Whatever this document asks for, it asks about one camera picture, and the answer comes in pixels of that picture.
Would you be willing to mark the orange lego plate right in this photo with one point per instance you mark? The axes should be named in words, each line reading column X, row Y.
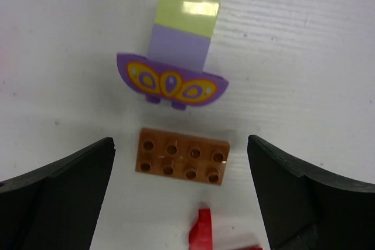
column 180, row 156

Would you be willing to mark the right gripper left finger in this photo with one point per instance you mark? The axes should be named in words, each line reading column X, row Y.
column 57, row 206

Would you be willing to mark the purple lego assembly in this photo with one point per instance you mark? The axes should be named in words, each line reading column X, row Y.
column 173, row 66

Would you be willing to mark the red lego brick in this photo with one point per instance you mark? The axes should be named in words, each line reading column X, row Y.
column 239, row 241

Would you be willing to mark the red lego slope piece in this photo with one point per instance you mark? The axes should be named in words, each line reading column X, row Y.
column 201, row 233

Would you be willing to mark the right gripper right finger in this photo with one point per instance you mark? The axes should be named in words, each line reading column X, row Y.
column 304, row 206

